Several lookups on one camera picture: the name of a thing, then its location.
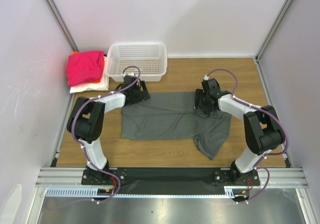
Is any left aluminium frame post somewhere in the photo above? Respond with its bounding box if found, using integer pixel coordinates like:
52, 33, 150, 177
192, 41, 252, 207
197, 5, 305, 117
44, 0, 79, 51

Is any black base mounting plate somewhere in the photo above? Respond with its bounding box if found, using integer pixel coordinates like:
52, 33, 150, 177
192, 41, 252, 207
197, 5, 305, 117
81, 167, 260, 196

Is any right aluminium frame post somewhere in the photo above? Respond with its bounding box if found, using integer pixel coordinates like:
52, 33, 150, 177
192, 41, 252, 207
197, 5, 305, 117
255, 0, 294, 61

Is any pink folded t shirt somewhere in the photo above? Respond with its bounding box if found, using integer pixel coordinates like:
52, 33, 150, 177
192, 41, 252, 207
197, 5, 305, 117
66, 50, 105, 86

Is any white slotted cable duct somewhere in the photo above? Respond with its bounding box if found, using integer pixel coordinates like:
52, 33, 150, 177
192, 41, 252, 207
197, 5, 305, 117
45, 187, 247, 199

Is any grey t shirt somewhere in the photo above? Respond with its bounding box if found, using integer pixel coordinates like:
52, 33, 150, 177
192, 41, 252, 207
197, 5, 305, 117
121, 92, 232, 160

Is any orange folded t shirt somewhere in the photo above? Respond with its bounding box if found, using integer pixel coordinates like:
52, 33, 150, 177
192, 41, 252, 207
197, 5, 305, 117
72, 50, 106, 84

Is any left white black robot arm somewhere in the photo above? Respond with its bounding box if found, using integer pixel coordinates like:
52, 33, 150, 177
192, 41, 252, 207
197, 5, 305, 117
67, 73, 151, 184

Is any white folded t shirt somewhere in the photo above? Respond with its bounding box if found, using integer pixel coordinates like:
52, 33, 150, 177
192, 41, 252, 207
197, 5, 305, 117
69, 57, 109, 94

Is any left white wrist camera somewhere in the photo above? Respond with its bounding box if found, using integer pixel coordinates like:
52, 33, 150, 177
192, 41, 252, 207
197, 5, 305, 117
121, 70, 136, 77

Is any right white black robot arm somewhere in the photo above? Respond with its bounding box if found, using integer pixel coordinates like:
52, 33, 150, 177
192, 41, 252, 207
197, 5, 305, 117
194, 77, 286, 185

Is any aluminium frame post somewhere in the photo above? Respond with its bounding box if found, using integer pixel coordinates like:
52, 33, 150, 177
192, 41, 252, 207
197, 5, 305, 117
255, 0, 294, 61
44, 0, 79, 51

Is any aluminium front rail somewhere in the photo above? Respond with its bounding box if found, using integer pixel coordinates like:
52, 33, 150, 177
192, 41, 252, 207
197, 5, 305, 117
34, 167, 310, 188

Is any white perforated plastic basket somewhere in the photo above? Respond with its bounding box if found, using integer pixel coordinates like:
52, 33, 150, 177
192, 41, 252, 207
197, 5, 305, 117
105, 42, 168, 82

